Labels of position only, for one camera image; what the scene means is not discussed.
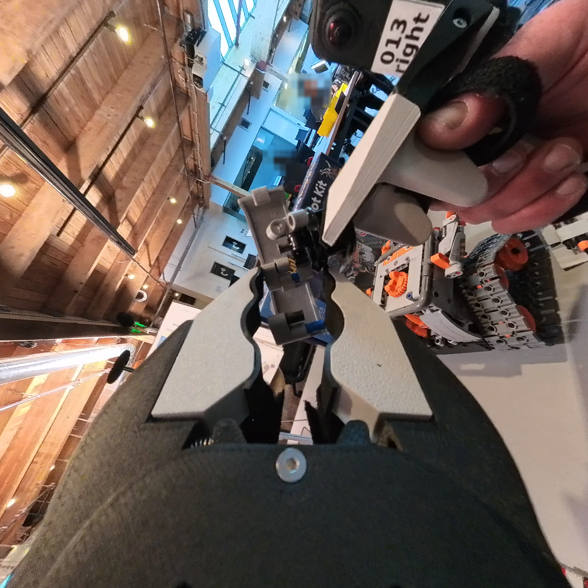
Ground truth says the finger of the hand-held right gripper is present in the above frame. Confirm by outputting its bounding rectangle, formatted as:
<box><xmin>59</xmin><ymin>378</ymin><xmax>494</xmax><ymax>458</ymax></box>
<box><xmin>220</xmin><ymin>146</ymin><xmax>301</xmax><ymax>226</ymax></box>
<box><xmin>354</xmin><ymin>184</ymin><xmax>432</xmax><ymax>247</ymax></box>
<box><xmin>322</xmin><ymin>92</ymin><xmax>423</xmax><ymax>244</ymax></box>

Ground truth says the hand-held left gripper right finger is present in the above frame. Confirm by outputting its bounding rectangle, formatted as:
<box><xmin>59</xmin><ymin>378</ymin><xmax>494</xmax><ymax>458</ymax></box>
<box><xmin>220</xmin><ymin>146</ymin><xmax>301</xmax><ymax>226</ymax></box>
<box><xmin>317</xmin><ymin>276</ymin><xmax>433</xmax><ymax>431</ymax></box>

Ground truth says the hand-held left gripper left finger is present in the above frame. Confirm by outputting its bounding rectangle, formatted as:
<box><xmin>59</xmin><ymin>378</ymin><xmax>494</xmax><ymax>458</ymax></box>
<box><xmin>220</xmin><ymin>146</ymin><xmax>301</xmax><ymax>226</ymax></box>
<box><xmin>150</xmin><ymin>271</ymin><xmax>267</xmax><ymax>428</ymax></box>

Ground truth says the small white blue connector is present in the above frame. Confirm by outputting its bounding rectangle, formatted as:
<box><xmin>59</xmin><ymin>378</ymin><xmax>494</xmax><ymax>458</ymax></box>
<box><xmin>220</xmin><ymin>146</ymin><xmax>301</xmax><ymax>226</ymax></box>
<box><xmin>258</xmin><ymin>258</ymin><xmax>327</xmax><ymax>345</ymax></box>

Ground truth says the grey curved panel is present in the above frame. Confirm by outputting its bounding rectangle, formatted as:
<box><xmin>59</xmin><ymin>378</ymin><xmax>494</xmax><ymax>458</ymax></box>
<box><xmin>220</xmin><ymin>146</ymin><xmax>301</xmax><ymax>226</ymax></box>
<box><xmin>239</xmin><ymin>186</ymin><xmax>313</xmax><ymax>276</ymax></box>

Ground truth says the person's right hand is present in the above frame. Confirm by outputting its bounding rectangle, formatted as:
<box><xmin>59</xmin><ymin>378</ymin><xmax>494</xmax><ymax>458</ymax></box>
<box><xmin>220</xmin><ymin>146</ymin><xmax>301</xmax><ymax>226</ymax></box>
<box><xmin>418</xmin><ymin>0</ymin><xmax>588</xmax><ymax>235</ymax></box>

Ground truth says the blue cardboard box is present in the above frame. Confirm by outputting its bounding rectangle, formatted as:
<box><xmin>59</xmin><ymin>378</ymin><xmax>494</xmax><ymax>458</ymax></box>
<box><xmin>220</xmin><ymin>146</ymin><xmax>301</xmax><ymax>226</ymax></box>
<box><xmin>294</xmin><ymin>152</ymin><xmax>405</xmax><ymax>276</ymax></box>

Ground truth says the grey orange tracked toy robot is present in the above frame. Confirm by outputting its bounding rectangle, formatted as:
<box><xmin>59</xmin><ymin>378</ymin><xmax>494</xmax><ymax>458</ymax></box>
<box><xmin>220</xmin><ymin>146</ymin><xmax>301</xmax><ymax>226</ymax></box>
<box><xmin>368</xmin><ymin>216</ymin><xmax>566</xmax><ymax>354</ymax></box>

